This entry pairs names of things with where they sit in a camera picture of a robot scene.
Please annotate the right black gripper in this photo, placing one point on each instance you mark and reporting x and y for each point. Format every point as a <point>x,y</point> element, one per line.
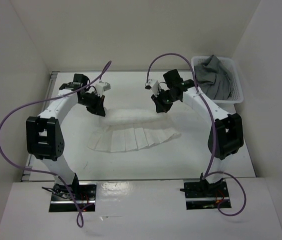
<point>161,107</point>

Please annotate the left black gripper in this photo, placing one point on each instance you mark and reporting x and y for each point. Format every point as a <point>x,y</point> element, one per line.
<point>98,108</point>

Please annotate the white pleated skirt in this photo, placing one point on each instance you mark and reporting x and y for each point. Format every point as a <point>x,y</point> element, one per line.
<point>125,130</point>

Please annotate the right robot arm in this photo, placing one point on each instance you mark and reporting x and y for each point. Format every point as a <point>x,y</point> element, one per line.
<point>226,130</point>

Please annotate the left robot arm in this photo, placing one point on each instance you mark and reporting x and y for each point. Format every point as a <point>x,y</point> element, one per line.
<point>44,138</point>

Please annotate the grey skirt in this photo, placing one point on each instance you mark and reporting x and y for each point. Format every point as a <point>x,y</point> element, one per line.
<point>214,79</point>

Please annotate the white plastic basket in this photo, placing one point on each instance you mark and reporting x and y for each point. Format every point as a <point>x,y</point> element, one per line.
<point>237,93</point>

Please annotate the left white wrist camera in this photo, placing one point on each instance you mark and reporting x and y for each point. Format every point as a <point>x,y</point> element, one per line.
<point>101,87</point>

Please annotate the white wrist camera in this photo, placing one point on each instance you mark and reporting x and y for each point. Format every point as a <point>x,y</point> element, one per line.
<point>101,87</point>
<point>154,86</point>

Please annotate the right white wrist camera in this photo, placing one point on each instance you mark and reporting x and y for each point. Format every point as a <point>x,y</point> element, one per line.
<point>154,86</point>

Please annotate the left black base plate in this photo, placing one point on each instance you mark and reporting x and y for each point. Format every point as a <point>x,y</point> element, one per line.
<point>61,202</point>

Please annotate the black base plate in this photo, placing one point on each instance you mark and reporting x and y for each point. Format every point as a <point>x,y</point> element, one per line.
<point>200,195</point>
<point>61,202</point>

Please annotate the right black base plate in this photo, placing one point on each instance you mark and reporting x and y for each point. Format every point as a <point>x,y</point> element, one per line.
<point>200,195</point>

